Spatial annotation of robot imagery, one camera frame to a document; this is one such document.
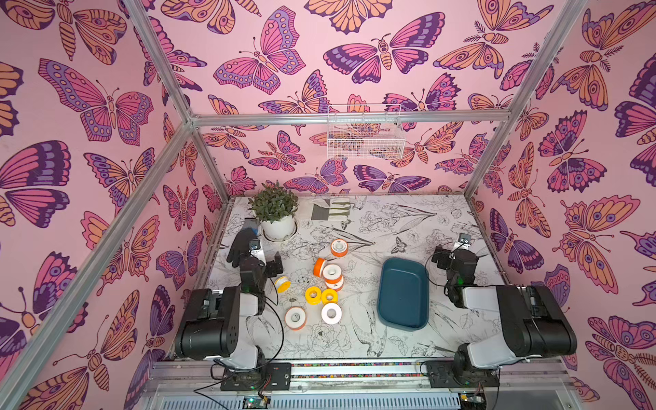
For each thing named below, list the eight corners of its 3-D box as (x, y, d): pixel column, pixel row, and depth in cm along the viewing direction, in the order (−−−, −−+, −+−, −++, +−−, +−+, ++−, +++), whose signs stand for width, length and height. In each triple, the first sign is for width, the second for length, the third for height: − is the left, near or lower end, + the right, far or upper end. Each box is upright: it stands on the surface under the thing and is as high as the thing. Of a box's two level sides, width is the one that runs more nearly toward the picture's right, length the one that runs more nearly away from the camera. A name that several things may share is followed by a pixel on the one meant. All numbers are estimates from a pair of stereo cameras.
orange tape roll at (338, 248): (331, 257, 102) (330, 254, 100) (331, 242, 106) (331, 238, 104) (347, 257, 102) (347, 253, 100) (346, 242, 106) (347, 238, 104)
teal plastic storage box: (373, 326, 85) (375, 320, 81) (379, 259, 101) (381, 252, 97) (426, 336, 83) (431, 331, 78) (424, 267, 99) (428, 259, 94)
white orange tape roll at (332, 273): (323, 286, 94) (322, 279, 90) (323, 270, 98) (323, 263, 94) (342, 286, 94) (342, 279, 90) (341, 270, 98) (341, 263, 94)
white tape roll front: (321, 324, 85) (321, 320, 82) (322, 306, 88) (321, 302, 86) (342, 324, 84) (342, 320, 82) (341, 306, 88) (341, 302, 86)
